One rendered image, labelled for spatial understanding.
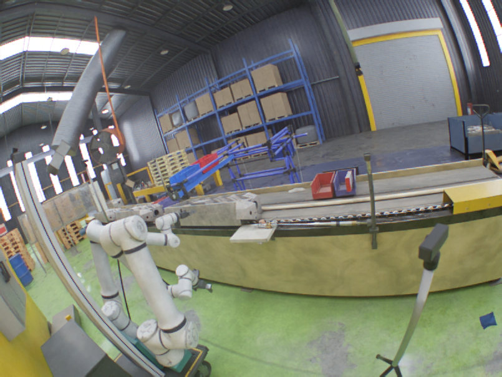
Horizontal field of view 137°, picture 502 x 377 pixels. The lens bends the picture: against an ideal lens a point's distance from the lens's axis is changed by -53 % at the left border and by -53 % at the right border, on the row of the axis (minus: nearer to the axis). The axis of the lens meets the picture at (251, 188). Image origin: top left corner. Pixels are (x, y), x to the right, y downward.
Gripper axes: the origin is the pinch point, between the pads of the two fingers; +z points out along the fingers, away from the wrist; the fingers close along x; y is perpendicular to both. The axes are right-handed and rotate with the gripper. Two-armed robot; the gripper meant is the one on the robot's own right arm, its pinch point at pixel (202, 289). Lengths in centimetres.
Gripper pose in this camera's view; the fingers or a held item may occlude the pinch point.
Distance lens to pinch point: 165.3
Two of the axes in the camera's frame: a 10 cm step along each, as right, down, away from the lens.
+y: -1.0, 6.7, -7.3
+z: 2.4, 7.3, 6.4
